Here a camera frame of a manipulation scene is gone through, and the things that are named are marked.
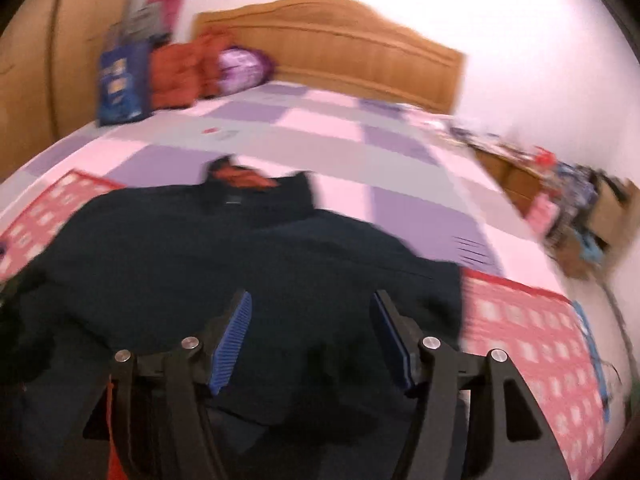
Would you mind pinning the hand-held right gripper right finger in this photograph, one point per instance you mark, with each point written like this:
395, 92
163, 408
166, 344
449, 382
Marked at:
395, 345

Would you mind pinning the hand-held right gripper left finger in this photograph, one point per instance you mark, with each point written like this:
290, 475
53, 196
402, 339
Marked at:
230, 345

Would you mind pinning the dark navy padded jacket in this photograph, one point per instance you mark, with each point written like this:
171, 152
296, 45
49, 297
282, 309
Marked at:
150, 260

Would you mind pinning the red checked mat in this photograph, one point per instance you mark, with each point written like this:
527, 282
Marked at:
525, 335

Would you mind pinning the pink soft item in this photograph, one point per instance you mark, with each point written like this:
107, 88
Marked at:
537, 215

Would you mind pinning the bed with checked quilt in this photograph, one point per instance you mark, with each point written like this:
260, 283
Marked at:
300, 135

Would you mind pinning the pile of mixed clutter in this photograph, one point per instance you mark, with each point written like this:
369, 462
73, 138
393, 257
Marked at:
570, 195

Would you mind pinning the purple patterned pillow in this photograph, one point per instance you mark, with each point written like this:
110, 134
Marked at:
242, 67

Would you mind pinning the orange red garment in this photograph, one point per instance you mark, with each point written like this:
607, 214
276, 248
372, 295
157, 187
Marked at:
180, 70

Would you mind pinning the blue shopping bag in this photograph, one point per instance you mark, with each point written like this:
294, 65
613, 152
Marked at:
120, 85

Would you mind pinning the wooden bed headboard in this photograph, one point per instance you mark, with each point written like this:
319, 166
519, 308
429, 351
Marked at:
350, 45

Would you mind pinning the pink sheet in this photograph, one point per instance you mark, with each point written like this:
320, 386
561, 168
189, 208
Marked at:
167, 7

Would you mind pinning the wooden wardrobe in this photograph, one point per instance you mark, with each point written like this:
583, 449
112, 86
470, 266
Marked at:
30, 60

